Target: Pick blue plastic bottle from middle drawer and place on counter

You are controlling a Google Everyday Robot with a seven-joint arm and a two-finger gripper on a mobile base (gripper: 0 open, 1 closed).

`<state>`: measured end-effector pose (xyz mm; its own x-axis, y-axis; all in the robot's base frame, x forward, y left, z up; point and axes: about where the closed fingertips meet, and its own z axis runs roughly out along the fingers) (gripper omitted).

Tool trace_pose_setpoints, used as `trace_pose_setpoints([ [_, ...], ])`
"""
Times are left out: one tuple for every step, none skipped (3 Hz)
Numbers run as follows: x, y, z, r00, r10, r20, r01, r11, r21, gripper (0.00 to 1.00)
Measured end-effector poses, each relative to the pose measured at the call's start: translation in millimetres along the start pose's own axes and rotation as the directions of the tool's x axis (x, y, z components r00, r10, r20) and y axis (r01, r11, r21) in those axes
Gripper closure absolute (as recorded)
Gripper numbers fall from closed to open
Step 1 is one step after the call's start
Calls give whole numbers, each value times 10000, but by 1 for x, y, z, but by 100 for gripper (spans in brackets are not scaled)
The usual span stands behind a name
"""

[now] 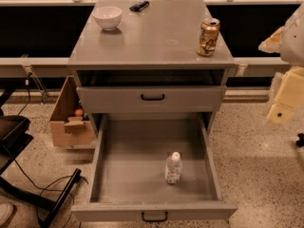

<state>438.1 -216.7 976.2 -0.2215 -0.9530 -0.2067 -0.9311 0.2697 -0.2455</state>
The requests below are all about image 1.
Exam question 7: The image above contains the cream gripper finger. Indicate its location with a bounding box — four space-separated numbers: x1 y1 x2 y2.
266 66 304 124

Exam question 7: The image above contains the clear plastic bottle white cap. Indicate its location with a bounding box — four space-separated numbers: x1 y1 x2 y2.
164 152 182 184

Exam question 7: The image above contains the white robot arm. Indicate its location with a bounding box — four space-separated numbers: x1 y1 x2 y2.
258 3 304 124

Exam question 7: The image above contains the closed grey upper drawer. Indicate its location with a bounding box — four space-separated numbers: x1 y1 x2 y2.
77 86 225 113

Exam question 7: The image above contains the open grey middle drawer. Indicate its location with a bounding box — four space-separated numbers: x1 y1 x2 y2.
72 113 238 222

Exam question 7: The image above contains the grey drawer cabinet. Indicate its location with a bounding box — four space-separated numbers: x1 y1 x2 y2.
68 0 235 128

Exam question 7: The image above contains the black caster wheel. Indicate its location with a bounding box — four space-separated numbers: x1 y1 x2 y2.
296 133 304 147

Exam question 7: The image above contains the grey railing beam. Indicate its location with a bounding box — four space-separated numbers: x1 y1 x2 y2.
0 57 290 78

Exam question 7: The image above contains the gold soda can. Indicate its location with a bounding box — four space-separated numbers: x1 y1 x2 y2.
198 17 220 56

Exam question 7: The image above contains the black flat device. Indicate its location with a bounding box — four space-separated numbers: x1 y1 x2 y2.
129 1 149 12

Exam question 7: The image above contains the white ceramic bowl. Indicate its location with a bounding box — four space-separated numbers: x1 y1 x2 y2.
92 7 123 30

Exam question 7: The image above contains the orange fruit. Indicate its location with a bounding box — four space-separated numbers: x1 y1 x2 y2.
74 109 84 117

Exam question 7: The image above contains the cardboard box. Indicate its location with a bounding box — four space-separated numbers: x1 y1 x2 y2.
49 76 95 148

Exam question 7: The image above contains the white shoe tip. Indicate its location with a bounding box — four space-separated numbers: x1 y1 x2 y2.
0 202 14 227

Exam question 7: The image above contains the black upper drawer handle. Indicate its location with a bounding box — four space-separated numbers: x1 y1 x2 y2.
141 94 165 102

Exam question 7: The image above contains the black drawer handle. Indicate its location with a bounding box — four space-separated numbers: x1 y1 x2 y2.
141 94 165 102
141 211 168 223

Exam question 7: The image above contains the black lower drawer handle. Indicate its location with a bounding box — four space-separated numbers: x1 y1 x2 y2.
141 211 168 223

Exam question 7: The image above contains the black floor cable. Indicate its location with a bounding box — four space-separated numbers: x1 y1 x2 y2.
0 72 89 228

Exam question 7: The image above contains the black chair frame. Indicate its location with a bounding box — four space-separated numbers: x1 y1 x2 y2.
0 91 76 228

